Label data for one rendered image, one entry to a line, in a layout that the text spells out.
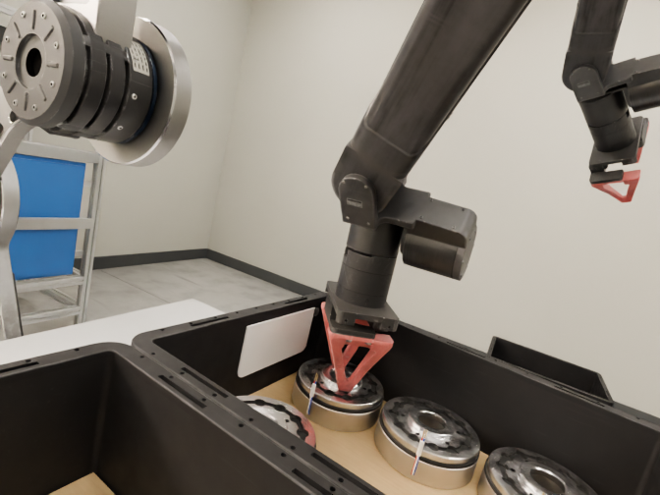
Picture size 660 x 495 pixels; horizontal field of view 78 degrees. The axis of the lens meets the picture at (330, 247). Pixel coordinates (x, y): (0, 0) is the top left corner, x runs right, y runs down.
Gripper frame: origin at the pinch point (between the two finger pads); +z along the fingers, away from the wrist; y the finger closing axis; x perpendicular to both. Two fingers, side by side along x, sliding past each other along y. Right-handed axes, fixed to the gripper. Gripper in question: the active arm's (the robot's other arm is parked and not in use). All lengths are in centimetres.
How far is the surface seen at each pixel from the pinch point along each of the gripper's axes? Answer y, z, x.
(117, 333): 35, 17, 36
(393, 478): -11.1, 4.0, -4.0
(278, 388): 1.5, 3.9, 6.8
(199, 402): -18.4, -6.4, 13.6
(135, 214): 298, 46, 117
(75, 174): 163, 5, 103
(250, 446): -22.0, -6.5, 10.2
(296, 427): -10.1, 0.6, 5.7
